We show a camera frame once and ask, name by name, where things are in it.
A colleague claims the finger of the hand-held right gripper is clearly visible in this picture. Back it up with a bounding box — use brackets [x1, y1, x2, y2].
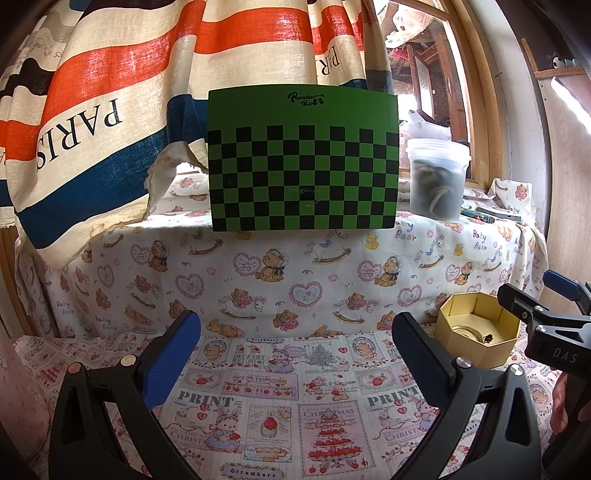
[497, 282, 549, 331]
[542, 270, 591, 315]

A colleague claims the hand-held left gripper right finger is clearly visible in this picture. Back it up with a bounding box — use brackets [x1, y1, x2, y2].
[392, 312, 542, 480]

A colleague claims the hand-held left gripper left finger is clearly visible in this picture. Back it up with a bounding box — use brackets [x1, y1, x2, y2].
[48, 310, 202, 480]

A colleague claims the yellow octagonal paper box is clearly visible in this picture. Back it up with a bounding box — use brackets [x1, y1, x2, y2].
[433, 292, 522, 369]

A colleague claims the person's right hand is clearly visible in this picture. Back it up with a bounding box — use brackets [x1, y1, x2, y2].
[549, 373, 571, 433]

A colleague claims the small grey case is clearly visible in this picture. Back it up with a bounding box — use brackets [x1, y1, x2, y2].
[462, 205, 523, 225]

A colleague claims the brown wooden cabinet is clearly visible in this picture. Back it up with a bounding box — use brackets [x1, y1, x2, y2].
[522, 39, 591, 287]

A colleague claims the strawberry print cloth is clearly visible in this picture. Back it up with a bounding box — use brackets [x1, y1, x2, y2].
[0, 318, 559, 480]

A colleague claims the bear print cloth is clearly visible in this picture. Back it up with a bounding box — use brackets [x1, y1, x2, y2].
[14, 161, 548, 342]

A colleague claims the translucent plastic bucket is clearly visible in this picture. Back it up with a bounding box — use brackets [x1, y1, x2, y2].
[405, 138, 472, 221]

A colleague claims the white plastic bag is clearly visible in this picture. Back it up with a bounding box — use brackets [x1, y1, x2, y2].
[401, 110, 452, 142]

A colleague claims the green black checkerboard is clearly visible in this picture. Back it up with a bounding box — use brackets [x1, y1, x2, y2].
[207, 85, 400, 233]

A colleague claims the striped printed curtain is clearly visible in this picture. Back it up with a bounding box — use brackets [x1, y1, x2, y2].
[0, 0, 395, 268]

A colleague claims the wooden window frame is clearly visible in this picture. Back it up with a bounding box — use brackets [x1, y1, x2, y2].
[434, 0, 509, 190]

